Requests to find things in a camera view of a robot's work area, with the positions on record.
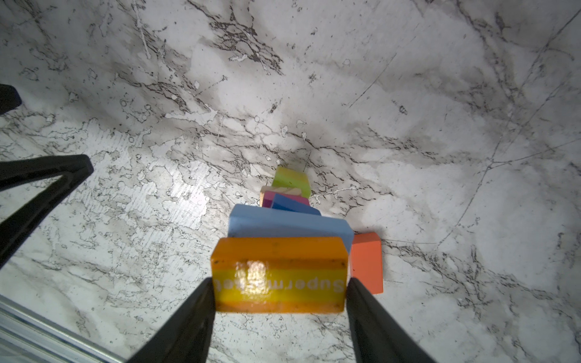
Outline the blue number 6 block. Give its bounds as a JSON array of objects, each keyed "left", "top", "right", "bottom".
[{"left": 271, "top": 194, "right": 321, "bottom": 216}]

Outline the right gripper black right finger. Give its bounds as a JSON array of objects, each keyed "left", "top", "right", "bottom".
[{"left": 346, "top": 278, "right": 434, "bottom": 363}]

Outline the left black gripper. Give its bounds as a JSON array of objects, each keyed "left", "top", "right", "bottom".
[{"left": 0, "top": 84, "right": 94, "bottom": 266}]

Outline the light blue block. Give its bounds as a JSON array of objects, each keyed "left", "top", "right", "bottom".
[{"left": 228, "top": 204, "right": 355, "bottom": 252}]

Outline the green cube block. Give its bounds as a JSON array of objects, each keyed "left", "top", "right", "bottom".
[{"left": 272, "top": 166, "right": 312, "bottom": 198}]

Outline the orange cylinder block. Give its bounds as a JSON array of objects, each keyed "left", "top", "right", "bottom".
[{"left": 210, "top": 237, "right": 348, "bottom": 314}]

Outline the aluminium front rail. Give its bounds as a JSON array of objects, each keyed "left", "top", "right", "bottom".
[{"left": 1, "top": 296, "right": 126, "bottom": 362}]

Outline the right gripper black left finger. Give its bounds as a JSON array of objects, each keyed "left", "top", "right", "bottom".
[{"left": 129, "top": 278, "right": 216, "bottom": 362}]

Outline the red-orange block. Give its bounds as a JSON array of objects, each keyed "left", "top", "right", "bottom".
[{"left": 350, "top": 232, "right": 384, "bottom": 294}]

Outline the magenta cube block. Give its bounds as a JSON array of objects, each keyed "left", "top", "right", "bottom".
[{"left": 261, "top": 191, "right": 310, "bottom": 208}]

